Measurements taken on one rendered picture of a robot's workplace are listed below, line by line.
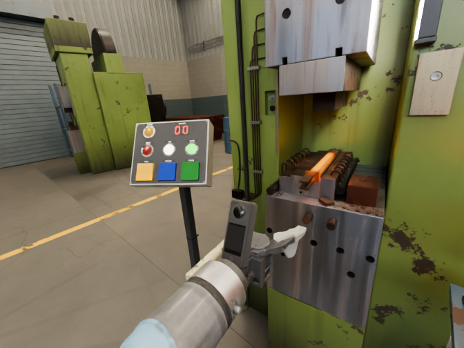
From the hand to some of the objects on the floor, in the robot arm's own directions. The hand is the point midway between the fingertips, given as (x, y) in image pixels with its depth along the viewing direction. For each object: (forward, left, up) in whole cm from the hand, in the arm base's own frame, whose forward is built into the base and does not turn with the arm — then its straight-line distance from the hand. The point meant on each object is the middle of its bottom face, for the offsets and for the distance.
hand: (273, 217), depth 52 cm
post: (+37, +51, -100) cm, 118 cm away
